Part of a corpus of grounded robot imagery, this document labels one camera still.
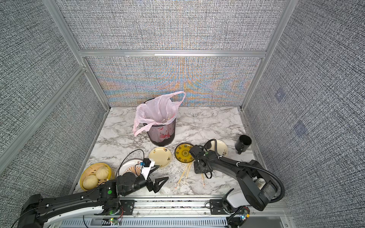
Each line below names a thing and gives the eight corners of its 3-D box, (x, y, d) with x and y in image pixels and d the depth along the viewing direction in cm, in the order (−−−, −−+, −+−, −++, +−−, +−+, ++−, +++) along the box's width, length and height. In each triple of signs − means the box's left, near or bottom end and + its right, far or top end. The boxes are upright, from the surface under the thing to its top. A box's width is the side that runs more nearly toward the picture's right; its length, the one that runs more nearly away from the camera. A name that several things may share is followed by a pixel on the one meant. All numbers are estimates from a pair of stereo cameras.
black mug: (237, 156, 94) (242, 149, 86) (234, 142, 101) (238, 134, 93) (248, 156, 94) (254, 149, 86) (244, 142, 101) (249, 134, 93)
